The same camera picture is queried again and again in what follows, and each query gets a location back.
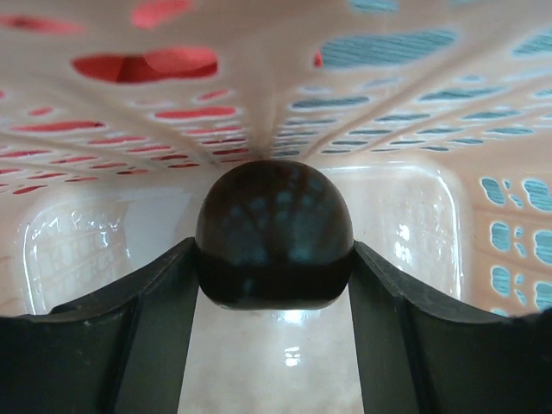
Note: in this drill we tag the pink plastic basket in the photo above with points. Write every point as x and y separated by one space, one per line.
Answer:
432 119

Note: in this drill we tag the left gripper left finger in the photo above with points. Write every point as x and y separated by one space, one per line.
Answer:
119 349

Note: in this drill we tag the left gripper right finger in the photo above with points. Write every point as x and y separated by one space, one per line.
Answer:
421 351

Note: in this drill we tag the red cloth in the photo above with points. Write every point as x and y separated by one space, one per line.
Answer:
93 91

